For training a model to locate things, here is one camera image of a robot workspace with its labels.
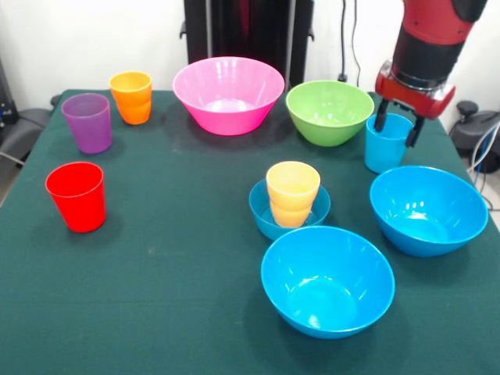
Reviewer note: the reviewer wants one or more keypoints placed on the green bowl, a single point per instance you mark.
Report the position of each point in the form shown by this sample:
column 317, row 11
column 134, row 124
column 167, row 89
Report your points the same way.
column 328, row 117

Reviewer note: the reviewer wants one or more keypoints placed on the large blue bowl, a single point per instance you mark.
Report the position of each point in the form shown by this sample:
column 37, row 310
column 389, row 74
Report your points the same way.
column 429, row 218
column 328, row 297

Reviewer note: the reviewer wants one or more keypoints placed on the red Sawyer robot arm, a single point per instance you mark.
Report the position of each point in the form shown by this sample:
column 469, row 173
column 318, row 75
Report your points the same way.
column 433, row 35

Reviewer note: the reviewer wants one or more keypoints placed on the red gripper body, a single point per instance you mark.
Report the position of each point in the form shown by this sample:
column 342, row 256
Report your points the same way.
column 418, row 99

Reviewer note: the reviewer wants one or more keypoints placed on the orange cup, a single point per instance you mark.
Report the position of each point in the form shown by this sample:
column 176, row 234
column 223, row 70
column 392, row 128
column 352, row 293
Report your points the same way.
column 133, row 101

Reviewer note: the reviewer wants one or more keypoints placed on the black chair base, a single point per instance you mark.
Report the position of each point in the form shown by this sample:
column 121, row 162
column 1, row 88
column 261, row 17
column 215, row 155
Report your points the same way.
column 472, row 133

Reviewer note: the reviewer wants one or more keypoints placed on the yellow cup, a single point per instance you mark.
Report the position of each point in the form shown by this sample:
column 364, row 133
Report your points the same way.
column 291, row 191

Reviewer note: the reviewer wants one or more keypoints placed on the dark green tablecloth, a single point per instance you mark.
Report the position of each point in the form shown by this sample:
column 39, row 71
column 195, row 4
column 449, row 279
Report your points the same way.
column 156, row 293

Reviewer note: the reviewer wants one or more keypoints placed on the purple cup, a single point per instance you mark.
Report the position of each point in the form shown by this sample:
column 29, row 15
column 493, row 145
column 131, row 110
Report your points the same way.
column 88, row 129

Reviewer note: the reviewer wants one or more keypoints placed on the red cup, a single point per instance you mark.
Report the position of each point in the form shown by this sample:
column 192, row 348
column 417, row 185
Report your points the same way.
column 78, row 203

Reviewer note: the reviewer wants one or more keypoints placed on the blue cup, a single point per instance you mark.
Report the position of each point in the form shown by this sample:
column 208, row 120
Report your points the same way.
column 384, row 156

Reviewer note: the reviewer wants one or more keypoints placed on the pink bowl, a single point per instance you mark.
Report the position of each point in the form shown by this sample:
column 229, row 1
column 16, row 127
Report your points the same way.
column 226, row 90

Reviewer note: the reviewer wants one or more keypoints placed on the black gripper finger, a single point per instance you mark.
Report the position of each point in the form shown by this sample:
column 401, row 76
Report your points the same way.
column 381, row 117
column 415, row 133

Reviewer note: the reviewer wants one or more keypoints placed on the small blue bowl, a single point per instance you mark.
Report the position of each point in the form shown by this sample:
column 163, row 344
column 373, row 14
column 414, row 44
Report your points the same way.
column 259, row 218

